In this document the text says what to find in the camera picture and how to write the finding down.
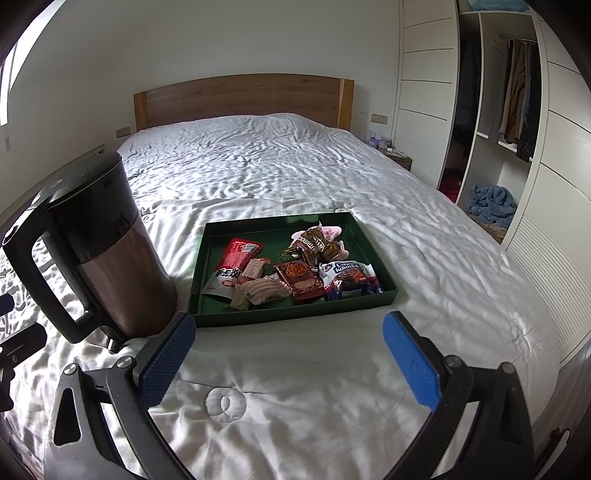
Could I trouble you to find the orange-ended wafer bar packet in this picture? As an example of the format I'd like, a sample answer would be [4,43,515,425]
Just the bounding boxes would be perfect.
[242,258,270,282]

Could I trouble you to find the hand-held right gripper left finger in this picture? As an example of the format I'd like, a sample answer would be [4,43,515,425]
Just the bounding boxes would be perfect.
[44,311,197,480]

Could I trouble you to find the red and white snack pouch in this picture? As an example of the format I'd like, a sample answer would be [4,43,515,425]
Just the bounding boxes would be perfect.
[201,237,264,301]

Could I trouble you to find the copper and black electric kettle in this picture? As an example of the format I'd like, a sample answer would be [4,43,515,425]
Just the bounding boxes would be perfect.
[2,152,178,354]

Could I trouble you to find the wooden nightstand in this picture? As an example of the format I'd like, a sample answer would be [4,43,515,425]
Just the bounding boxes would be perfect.
[376,147,413,172]

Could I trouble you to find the light blue folded bedding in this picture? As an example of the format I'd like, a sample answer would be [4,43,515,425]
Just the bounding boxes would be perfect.
[462,0,527,12]

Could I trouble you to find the wooden headboard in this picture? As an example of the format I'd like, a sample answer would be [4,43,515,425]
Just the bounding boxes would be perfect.
[134,74,355,134]

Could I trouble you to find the crumpled blue cloth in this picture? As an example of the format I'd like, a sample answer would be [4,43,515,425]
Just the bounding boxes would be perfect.
[469,184,518,229]

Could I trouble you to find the bed with white sheet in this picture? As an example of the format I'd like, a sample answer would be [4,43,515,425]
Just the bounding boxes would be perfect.
[0,112,591,480]

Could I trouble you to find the pink striped sausage packet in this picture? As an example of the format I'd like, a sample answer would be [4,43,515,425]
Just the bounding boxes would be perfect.
[240,274,293,305]

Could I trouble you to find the red crisps packet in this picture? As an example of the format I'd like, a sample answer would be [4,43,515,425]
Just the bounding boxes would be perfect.
[273,260,324,303]

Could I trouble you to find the window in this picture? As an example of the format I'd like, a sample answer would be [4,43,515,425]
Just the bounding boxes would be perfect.
[0,28,47,125]

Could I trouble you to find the brown snack packet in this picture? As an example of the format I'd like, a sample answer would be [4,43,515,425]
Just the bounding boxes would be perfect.
[283,224,349,264]

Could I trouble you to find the hanging clothes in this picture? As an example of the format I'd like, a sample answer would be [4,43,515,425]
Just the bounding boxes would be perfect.
[496,38,541,162]

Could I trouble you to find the pink cartoon snack packet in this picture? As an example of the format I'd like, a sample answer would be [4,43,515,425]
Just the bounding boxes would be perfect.
[295,224,345,245]

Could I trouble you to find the dark green tray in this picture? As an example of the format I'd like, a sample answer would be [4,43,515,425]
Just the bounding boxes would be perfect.
[187,211,399,328]

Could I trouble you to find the white wardrobe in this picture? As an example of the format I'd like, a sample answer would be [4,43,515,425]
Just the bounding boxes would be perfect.
[392,0,591,365]

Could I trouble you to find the red bag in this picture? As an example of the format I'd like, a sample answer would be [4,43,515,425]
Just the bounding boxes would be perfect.
[438,168,462,204]

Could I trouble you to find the white and blue cookie packet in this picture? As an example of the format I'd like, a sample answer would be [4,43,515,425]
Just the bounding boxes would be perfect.
[318,260,384,301]

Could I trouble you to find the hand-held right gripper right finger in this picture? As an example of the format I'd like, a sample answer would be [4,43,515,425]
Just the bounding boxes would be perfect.
[382,310,536,480]

